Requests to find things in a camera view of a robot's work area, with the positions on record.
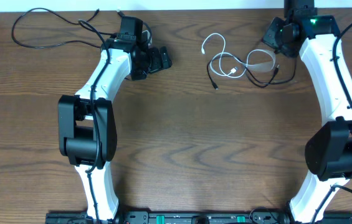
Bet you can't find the white usb cable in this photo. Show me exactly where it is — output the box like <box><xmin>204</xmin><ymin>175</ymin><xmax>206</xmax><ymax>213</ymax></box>
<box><xmin>201</xmin><ymin>32</ymin><xmax>277</xmax><ymax>79</ymax></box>

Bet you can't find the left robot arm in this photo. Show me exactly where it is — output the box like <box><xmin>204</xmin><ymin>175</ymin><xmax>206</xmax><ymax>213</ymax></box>
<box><xmin>58</xmin><ymin>16</ymin><xmax>172</xmax><ymax>223</ymax></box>

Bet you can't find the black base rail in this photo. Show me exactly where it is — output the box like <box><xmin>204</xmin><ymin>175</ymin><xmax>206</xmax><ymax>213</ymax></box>
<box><xmin>45</xmin><ymin>210</ymin><xmax>352</xmax><ymax>224</ymax></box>

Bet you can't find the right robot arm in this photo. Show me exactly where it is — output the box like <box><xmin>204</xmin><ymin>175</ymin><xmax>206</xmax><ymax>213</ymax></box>
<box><xmin>262</xmin><ymin>0</ymin><xmax>352</xmax><ymax>223</ymax></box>

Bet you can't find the thin black usb cable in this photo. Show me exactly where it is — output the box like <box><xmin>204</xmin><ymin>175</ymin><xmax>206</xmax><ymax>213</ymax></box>
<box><xmin>11</xmin><ymin>7</ymin><xmax>125</xmax><ymax>50</ymax></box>

